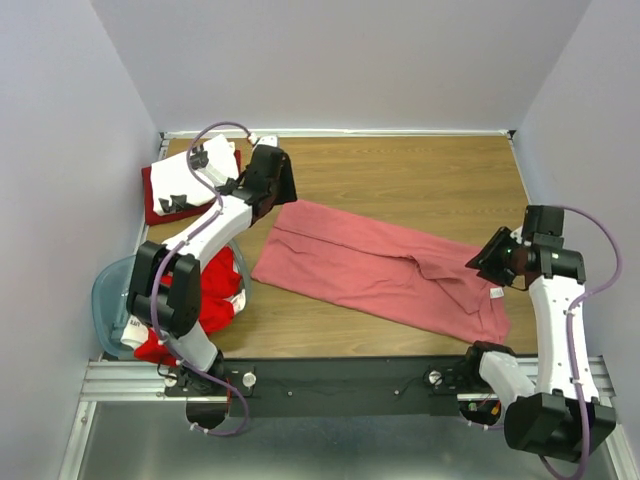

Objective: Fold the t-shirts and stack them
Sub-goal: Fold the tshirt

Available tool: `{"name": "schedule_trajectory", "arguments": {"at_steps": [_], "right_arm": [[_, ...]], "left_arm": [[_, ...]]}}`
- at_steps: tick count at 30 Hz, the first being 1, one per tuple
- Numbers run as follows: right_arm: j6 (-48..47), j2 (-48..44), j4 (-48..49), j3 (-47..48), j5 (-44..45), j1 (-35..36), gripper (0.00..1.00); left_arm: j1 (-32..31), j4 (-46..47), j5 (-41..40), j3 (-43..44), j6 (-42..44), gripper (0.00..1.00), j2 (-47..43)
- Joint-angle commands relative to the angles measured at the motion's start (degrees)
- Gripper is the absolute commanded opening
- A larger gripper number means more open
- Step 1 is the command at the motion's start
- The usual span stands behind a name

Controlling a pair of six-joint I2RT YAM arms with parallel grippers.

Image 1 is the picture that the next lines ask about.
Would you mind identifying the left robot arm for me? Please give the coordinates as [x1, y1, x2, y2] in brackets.
[126, 143, 297, 395]

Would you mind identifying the aluminium frame rail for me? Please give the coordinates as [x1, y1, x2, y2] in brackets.
[58, 357, 639, 479]

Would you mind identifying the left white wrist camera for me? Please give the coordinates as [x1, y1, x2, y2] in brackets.
[247, 132, 279, 148]

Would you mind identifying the folded dark red t-shirt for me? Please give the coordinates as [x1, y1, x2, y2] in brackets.
[141, 144, 241, 226]

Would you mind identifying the purple cable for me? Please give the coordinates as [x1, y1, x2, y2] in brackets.
[149, 119, 259, 439]
[467, 205, 625, 479]

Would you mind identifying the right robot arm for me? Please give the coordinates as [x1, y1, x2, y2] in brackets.
[459, 205, 621, 470]

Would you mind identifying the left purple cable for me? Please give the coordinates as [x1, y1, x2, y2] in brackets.
[149, 119, 259, 439]

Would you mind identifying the red and white t-shirt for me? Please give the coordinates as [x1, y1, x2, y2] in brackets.
[121, 246, 247, 367]

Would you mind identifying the clear plastic basket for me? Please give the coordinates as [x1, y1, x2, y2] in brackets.
[92, 241, 251, 360]

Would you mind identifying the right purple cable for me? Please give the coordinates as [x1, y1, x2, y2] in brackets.
[467, 205, 625, 479]

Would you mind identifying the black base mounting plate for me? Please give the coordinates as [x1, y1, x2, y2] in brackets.
[158, 355, 494, 418]

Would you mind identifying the pink polo shirt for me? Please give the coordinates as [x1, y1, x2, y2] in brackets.
[252, 200, 510, 343]

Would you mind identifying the folded white printed t-shirt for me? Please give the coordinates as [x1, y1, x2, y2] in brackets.
[182, 134, 238, 200]

